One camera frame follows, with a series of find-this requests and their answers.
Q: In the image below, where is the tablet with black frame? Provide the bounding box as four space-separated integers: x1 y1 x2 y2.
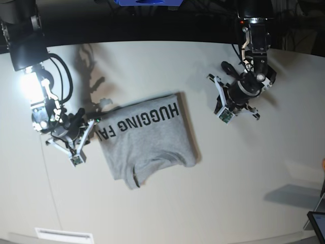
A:
307 211 324 244

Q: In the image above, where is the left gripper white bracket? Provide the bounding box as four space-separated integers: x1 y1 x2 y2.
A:
207 73 261 126

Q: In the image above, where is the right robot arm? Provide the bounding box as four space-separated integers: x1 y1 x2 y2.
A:
1 1 99 167

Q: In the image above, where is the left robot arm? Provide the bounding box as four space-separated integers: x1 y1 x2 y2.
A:
207 1 277 124

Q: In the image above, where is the grey T-shirt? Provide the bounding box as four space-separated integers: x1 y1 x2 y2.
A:
95 94 197 190

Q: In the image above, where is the white label strip on table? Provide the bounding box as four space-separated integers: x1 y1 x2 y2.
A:
35 228 94 243

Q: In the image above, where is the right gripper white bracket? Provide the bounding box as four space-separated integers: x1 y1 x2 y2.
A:
46 118 101 167

